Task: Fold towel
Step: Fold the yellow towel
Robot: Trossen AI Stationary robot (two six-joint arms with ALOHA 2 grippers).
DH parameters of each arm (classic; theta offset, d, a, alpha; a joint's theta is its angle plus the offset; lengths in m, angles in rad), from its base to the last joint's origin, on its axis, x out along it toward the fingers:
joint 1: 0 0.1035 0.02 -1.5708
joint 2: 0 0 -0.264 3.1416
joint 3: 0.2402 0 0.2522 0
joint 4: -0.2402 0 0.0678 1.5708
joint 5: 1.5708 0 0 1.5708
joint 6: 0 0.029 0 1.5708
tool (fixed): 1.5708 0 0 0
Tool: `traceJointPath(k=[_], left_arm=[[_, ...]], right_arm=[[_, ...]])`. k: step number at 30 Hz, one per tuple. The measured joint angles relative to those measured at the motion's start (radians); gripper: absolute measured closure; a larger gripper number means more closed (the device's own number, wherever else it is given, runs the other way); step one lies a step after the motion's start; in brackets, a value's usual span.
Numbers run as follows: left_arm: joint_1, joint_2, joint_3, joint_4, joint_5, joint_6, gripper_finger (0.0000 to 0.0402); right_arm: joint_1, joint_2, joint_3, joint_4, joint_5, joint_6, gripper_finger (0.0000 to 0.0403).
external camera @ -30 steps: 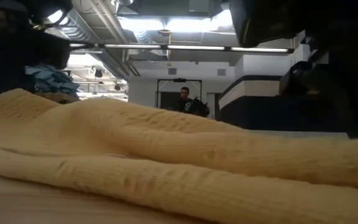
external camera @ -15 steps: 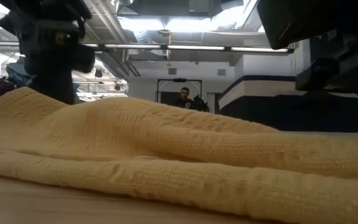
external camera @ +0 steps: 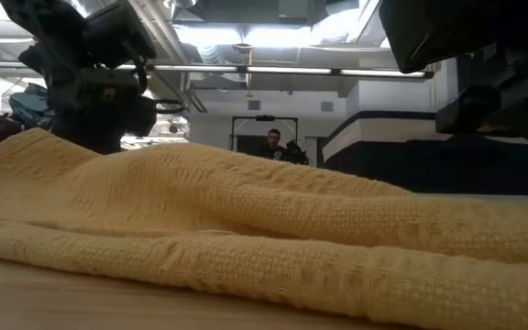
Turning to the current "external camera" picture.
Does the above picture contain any mustard orange towel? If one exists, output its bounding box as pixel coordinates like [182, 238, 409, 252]
[0, 126, 528, 330]

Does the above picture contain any navy fabric storage bin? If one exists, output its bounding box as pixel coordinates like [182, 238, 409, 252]
[321, 109, 528, 197]

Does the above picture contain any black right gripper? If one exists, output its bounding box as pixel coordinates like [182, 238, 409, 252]
[435, 45, 528, 150]

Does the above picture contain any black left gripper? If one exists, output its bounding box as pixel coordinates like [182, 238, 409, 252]
[48, 67, 133, 156]

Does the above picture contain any long ceiling light bar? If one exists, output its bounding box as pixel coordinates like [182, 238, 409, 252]
[0, 58, 430, 79]

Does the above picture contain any bright ceiling light panel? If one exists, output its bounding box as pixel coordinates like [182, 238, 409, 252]
[171, 22, 382, 50]

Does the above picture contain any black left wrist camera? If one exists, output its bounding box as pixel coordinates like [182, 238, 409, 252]
[119, 94, 158, 138]

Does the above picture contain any black rig frame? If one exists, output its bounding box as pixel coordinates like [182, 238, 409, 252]
[230, 115, 300, 153]

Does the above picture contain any purple bag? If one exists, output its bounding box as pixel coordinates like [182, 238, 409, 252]
[0, 114, 25, 139]

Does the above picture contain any teal bag pile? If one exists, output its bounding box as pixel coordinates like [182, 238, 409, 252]
[7, 82, 55, 132]

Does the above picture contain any person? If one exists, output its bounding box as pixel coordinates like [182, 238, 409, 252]
[258, 128, 289, 160]

